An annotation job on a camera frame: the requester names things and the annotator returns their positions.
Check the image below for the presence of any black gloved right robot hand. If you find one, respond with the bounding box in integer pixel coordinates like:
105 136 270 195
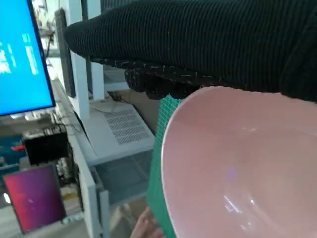
63 0 317 104

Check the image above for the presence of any pink bowl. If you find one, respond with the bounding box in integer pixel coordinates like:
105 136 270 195
160 86 317 238

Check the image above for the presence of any white cabinet with perforated side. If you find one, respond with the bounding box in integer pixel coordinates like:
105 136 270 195
83 101 156 208

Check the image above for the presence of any green cutting mat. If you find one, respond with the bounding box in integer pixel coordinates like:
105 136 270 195
146 95 183 238

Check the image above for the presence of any white framed mesh cabinet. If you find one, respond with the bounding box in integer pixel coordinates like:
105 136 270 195
66 0 105 120

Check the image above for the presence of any black monitor seen edge-on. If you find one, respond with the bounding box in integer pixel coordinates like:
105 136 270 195
54 8 76 99

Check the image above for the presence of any monitor with blue screen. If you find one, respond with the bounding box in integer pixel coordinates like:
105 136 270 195
0 0 56 117

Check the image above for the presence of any white desk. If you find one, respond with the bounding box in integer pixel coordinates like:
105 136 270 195
51 79 110 238

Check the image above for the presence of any black electronics box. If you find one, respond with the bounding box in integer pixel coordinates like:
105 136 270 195
23 130 70 166

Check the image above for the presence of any person's hand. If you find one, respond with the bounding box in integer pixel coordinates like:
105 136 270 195
130 206 165 238

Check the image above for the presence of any monitor with purple screen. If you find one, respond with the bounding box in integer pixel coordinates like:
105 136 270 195
1 163 68 235

